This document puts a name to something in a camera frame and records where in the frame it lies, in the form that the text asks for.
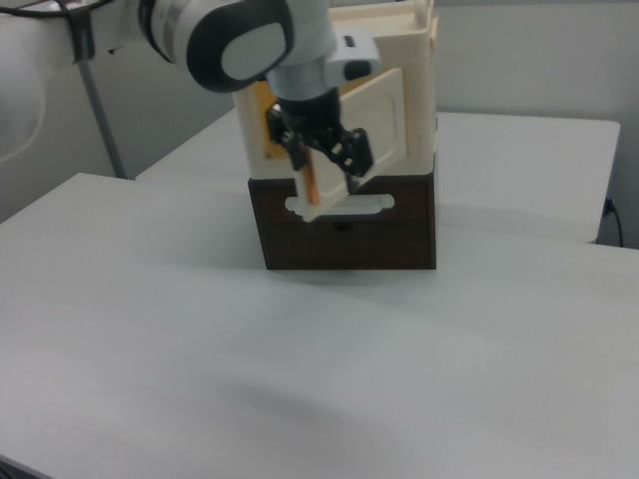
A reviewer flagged black corner object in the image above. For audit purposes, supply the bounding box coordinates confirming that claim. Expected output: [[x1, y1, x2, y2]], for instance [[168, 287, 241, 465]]
[[0, 454, 27, 479]]

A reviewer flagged dark brown drawer box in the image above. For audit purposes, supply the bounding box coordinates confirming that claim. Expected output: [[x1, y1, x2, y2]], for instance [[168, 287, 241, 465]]
[[248, 171, 439, 272]]

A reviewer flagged grey metal pole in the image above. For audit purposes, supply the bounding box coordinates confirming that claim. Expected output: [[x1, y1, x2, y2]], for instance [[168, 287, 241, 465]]
[[77, 59, 128, 181]]

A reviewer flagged cream cabinet door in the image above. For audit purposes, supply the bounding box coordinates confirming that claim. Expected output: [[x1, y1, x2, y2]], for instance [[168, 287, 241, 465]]
[[294, 66, 406, 225]]

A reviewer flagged cream plastic cabinet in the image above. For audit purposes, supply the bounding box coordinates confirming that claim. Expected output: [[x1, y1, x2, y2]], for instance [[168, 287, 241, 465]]
[[233, 0, 441, 183]]

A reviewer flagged white table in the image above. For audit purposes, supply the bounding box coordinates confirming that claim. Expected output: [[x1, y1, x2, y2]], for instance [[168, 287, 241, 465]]
[[135, 110, 622, 246]]

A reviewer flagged white drawer handle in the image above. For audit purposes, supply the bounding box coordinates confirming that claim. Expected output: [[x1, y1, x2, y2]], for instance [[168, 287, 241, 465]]
[[284, 194, 397, 220]]

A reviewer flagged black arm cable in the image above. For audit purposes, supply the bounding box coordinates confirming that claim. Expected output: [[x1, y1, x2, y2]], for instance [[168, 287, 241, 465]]
[[0, 0, 117, 65]]

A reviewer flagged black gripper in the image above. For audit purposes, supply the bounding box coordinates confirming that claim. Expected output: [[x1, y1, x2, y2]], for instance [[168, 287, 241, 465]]
[[267, 88, 375, 193]]

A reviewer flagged copper door handle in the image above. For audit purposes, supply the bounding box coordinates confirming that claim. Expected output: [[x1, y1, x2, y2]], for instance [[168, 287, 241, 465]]
[[305, 151, 322, 207]]

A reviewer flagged black wall plug cable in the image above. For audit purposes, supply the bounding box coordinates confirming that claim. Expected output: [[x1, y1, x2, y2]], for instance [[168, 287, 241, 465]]
[[603, 198, 626, 248]]

